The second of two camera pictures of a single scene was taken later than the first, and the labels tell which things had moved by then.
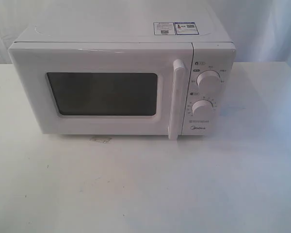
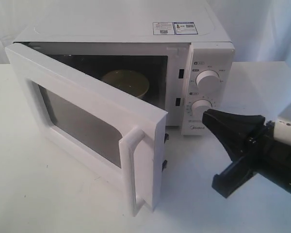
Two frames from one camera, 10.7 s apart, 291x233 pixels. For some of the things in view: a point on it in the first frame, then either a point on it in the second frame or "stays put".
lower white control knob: (202, 108) stays put
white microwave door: (105, 88) -> (121, 138)
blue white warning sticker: (175, 28) stays put
